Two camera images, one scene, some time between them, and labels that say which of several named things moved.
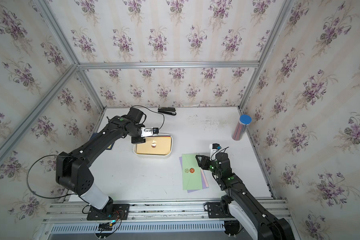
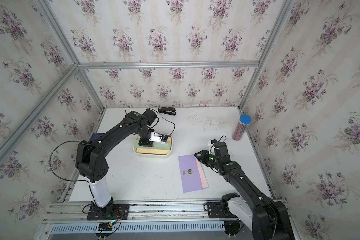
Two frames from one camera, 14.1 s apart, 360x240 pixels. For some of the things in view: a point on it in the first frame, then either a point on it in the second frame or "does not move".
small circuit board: [106, 226] does not move
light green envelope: [191, 172] to [157, 145]
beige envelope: [155, 146] does not move
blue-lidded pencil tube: [244, 121] does not move
